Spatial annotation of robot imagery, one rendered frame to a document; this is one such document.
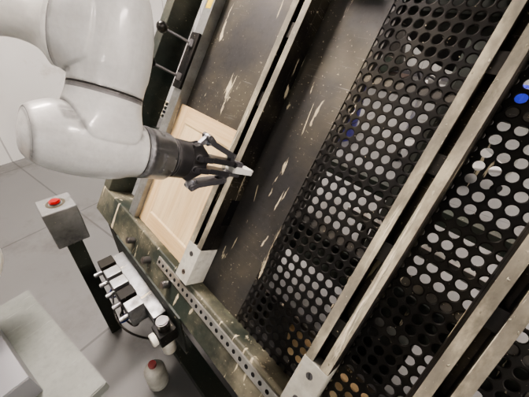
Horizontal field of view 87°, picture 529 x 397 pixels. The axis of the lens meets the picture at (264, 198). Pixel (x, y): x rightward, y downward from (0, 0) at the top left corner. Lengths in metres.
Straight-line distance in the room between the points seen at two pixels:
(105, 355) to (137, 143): 1.61
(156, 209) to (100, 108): 0.74
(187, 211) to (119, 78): 0.62
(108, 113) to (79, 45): 0.09
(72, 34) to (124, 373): 1.66
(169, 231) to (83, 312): 1.21
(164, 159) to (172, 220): 0.58
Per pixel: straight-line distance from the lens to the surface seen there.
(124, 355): 1.92
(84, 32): 0.46
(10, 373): 1.05
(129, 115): 0.46
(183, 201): 1.02
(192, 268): 0.89
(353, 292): 0.61
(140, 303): 1.11
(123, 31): 0.46
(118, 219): 1.32
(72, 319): 2.17
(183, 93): 1.13
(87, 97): 0.45
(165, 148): 0.50
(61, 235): 1.40
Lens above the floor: 1.65
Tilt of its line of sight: 36 degrees down
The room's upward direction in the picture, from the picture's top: 4 degrees clockwise
